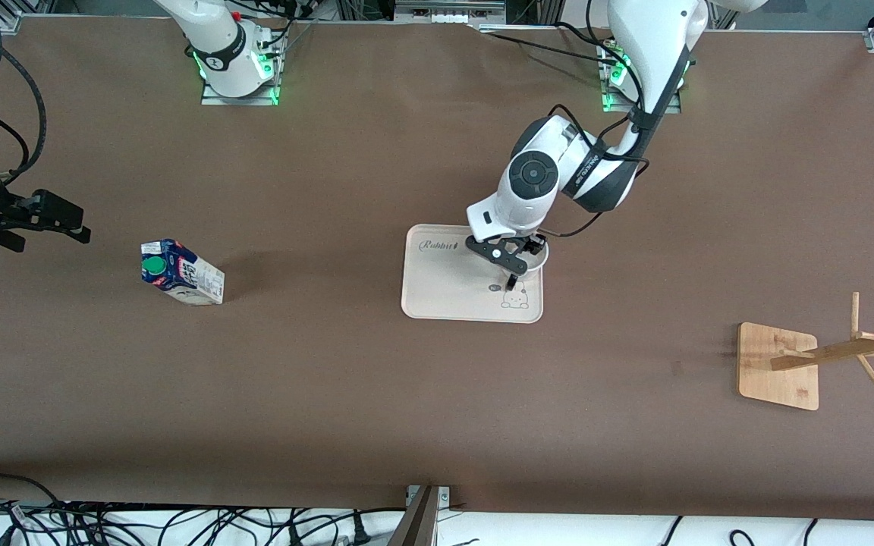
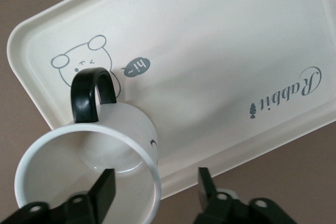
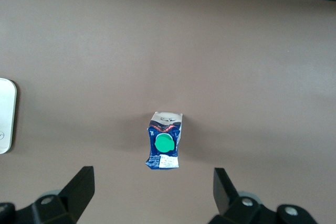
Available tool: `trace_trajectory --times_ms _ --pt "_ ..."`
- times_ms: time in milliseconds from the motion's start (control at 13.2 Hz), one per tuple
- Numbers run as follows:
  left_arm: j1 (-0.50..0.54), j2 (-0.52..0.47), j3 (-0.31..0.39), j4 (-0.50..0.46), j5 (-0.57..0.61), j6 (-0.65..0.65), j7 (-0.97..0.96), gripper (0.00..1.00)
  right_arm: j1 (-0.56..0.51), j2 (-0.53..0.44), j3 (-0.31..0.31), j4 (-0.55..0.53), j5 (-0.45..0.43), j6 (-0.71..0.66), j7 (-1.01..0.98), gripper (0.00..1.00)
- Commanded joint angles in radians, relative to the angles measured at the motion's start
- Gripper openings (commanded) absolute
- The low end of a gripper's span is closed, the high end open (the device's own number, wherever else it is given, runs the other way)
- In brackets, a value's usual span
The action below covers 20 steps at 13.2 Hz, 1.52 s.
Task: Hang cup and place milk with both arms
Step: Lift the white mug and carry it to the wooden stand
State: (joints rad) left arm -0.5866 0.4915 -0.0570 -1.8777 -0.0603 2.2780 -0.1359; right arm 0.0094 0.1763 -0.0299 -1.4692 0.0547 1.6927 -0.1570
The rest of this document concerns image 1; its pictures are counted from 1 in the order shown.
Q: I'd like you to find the wooden cup rack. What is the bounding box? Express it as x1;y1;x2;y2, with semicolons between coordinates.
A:
737;292;874;412

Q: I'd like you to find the white smiley cup black handle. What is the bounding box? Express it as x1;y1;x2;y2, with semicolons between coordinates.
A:
507;241;550;292

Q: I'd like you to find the blue white milk carton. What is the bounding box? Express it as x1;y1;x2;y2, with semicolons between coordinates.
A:
140;239;225;306

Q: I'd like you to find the long black table cable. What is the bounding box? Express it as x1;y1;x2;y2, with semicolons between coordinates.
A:
475;29;624;65

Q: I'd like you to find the cream rabbit print tray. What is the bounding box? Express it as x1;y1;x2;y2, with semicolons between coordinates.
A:
401;224;544;325

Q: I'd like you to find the black looped cable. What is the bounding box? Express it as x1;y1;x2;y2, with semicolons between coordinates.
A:
0;474;68;510

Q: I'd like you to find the short black table cable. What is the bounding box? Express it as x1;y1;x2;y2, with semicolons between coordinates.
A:
555;21;620;50

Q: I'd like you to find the black base cable bundle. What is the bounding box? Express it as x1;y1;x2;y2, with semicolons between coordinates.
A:
255;0;320;58

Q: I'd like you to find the grey metal post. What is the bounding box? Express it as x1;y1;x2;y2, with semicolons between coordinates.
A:
388;485;442;546

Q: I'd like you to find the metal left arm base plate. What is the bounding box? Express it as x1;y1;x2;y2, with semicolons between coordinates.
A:
600;42;683;115

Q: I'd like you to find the brown table cover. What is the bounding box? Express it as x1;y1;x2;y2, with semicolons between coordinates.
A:
0;17;874;524

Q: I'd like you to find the black cable with white tag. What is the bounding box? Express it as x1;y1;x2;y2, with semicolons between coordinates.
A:
0;500;36;546

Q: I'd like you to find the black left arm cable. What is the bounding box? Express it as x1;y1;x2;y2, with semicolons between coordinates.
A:
539;45;694;240

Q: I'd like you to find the grey device box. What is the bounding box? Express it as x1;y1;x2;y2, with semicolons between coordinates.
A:
394;0;507;24

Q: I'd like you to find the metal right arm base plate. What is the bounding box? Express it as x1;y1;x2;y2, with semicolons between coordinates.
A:
200;30;281;107

